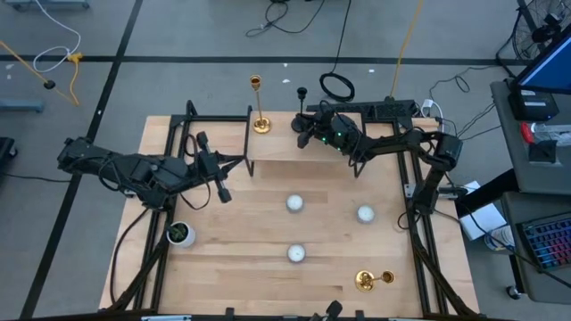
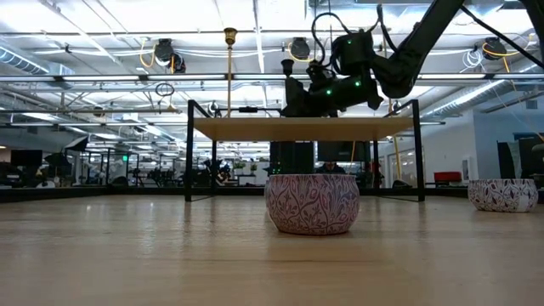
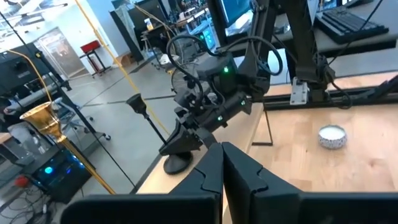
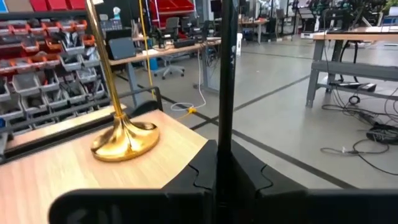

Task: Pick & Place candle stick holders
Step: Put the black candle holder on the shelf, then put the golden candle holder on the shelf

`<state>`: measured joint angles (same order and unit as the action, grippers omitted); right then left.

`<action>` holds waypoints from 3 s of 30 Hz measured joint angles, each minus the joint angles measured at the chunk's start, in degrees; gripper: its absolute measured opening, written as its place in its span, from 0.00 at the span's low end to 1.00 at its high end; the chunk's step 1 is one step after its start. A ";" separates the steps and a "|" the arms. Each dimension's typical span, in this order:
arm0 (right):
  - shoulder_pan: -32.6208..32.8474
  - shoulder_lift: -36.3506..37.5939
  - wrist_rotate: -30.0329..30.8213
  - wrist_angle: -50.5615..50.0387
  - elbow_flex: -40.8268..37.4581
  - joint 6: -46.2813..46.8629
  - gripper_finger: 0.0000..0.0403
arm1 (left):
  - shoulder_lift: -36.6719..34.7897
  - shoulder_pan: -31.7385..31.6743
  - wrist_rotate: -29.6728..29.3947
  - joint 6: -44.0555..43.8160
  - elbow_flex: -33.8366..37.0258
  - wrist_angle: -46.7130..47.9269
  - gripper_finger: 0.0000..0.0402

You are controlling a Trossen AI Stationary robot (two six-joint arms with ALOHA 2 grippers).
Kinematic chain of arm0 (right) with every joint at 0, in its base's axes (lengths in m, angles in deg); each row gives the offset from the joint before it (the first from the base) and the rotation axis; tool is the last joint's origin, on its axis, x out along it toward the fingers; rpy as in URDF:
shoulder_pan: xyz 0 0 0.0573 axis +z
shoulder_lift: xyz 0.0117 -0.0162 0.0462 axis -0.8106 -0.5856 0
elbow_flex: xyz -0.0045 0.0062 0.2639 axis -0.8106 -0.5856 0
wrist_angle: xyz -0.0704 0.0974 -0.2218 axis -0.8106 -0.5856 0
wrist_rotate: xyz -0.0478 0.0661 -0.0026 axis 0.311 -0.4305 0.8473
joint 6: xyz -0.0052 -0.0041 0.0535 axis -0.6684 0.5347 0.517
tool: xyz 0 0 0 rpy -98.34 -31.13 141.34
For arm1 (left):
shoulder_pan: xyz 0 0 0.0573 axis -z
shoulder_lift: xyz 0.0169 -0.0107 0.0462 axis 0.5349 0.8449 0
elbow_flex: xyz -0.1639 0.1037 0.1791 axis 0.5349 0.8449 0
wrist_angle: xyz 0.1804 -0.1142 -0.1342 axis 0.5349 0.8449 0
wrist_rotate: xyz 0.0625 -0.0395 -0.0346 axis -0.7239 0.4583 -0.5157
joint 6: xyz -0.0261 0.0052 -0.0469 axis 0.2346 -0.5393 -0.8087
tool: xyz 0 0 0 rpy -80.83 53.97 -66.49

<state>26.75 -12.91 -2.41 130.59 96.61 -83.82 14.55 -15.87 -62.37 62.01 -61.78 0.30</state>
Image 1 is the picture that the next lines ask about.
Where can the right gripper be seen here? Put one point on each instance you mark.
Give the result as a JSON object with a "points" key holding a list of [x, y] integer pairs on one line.
{"points": [[339, 134]]}

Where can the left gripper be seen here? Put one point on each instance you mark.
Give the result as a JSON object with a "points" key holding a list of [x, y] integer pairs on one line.
{"points": [[214, 165]]}

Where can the black candlestick holder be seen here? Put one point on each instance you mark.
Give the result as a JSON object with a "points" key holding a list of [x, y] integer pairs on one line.
{"points": [[302, 93]]}

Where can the tall brass candlestick holder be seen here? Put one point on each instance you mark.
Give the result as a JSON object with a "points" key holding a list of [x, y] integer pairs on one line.
{"points": [[262, 125]]}

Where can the blue patterned candle tin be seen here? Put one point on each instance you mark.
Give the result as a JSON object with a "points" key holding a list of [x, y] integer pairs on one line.
{"points": [[294, 203]]}

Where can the white leaf-patterned candle tin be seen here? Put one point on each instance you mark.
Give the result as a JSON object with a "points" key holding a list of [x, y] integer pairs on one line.
{"points": [[365, 214]]}

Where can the short brass candlestick holder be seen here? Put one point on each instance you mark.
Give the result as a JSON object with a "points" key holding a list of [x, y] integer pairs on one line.
{"points": [[365, 281]]}

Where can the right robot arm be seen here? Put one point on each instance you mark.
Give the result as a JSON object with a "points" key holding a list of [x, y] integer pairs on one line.
{"points": [[401, 142]]}

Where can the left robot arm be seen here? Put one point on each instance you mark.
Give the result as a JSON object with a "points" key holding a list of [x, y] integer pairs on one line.
{"points": [[134, 171]]}

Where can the wooden shelf black legs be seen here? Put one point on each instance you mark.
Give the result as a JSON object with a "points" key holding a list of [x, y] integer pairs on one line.
{"points": [[276, 147]]}

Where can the small white potted plant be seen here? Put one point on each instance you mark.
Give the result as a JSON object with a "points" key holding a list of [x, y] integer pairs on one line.
{"points": [[180, 235]]}

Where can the white power adapter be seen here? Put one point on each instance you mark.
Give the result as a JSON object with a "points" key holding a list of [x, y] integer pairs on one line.
{"points": [[428, 106]]}

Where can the white cardboard box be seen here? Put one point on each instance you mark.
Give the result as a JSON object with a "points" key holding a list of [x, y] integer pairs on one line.
{"points": [[484, 218]]}

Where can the grey desk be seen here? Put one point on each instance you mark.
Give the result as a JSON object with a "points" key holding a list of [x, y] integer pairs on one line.
{"points": [[513, 156]]}

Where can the clear bottle red cap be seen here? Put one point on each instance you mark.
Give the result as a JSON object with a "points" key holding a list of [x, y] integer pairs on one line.
{"points": [[527, 133]]}

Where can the grey furniture foot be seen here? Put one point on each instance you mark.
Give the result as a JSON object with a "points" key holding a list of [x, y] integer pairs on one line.
{"points": [[44, 3], [20, 105]]}

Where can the black desktop device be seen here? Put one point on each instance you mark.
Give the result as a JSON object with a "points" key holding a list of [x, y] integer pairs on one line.
{"points": [[533, 104]]}

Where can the computer monitor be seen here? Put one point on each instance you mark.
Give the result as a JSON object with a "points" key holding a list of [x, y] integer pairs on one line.
{"points": [[553, 67]]}

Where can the black floor fan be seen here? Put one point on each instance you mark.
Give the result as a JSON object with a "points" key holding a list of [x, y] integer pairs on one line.
{"points": [[542, 33]]}

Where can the backlit rainbow keyboard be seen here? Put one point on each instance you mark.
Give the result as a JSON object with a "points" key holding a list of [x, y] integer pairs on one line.
{"points": [[551, 243]]}

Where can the black aluminium rig frame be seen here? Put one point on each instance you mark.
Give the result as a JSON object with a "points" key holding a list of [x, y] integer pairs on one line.
{"points": [[175, 134]]}

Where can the silver mounting bracket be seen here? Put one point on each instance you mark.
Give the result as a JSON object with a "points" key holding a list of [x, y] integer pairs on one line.
{"points": [[409, 191]]}

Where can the black table-level camera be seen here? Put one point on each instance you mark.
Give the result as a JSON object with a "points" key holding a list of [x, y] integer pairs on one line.
{"points": [[333, 308]]}

